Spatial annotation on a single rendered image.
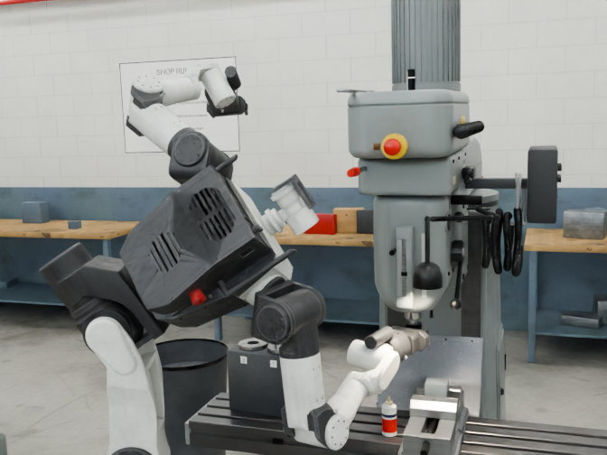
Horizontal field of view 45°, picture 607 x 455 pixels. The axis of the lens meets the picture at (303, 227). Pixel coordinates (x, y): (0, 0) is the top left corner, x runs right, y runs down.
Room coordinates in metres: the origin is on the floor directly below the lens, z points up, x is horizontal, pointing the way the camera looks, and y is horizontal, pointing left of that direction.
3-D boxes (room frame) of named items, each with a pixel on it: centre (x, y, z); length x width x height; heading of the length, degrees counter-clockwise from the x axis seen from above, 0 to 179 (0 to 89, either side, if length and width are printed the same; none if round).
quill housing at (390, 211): (1.95, -0.30, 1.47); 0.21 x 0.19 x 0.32; 71
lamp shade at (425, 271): (1.76, -0.30, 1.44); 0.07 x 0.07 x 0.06
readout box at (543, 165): (2.13, -0.71, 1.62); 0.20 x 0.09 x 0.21; 161
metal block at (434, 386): (1.93, -0.35, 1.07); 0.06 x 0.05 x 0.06; 72
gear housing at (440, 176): (1.99, -0.31, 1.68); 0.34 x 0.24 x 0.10; 161
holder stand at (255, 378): (2.12, 0.12, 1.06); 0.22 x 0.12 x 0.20; 64
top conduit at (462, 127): (1.93, -0.44, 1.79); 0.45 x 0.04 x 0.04; 161
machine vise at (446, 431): (1.90, -0.35, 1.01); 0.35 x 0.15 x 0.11; 162
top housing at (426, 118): (1.96, -0.30, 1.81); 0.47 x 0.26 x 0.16; 161
